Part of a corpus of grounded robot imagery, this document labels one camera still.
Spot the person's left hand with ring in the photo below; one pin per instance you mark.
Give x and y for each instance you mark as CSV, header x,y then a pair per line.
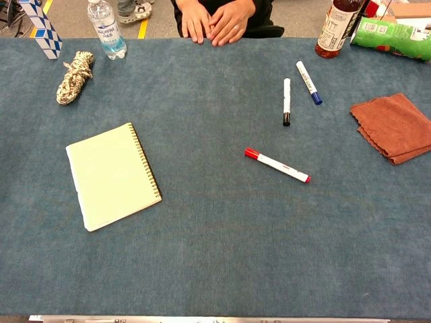
x,y
232,20

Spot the person's right hand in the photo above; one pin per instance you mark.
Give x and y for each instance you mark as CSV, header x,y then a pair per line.
x,y
195,20

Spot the pale yellow spiral notebook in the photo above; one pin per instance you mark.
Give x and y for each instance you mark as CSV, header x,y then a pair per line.
x,y
114,175

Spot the person's black clothed torso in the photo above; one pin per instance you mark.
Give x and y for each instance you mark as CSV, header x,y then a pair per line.
x,y
267,20

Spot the grey sneaker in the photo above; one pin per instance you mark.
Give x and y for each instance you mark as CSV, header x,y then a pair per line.
x,y
134,14

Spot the clear plastic water bottle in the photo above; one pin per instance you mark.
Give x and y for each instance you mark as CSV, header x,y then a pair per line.
x,y
107,30

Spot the white marker with blue cap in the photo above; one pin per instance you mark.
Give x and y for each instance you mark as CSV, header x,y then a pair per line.
x,y
308,80

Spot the white marker with black cap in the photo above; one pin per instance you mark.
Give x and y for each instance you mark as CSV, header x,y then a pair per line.
x,y
287,101

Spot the brown tea bottle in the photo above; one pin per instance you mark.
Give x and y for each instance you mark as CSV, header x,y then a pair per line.
x,y
333,30

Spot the red box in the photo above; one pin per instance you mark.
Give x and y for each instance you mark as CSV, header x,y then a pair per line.
x,y
372,6

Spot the blue white snake puzzle toy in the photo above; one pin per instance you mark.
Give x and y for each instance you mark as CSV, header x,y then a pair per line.
x,y
47,37

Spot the white marker with red cap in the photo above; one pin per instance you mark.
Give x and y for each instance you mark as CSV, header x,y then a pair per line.
x,y
279,165

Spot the green chip can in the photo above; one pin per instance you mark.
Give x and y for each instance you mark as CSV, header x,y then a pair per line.
x,y
390,37

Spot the cardboard box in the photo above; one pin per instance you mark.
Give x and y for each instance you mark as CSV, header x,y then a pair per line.
x,y
412,8

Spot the brown folded microfiber cloth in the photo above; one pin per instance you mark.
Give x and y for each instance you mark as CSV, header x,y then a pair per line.
x,y
394,128

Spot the blue felt table mat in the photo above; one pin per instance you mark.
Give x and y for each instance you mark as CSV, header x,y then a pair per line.
x,y
215,242

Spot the silver metal rail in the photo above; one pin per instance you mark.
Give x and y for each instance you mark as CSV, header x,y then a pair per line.
x,y
202,319

